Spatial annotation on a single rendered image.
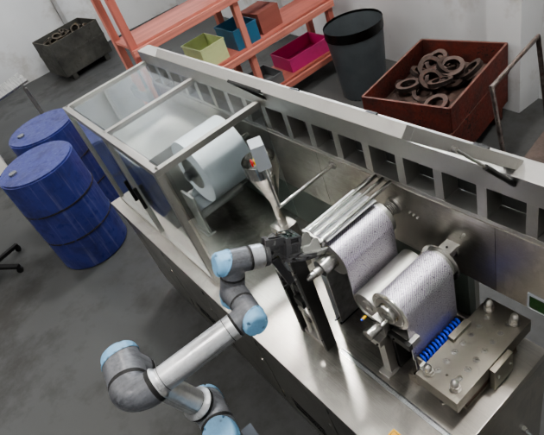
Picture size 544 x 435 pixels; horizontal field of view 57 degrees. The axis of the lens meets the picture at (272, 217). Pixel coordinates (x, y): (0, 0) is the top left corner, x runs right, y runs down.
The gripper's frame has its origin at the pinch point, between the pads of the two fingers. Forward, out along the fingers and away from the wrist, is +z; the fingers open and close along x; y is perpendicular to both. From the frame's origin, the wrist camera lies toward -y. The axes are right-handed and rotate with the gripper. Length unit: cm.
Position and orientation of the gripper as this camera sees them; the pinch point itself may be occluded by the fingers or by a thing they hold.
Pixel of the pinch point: (320, 249)
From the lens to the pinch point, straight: 159.9
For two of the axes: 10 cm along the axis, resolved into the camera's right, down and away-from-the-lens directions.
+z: 9.1, -1.7, 3.9
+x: -4.2, -2.8, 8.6
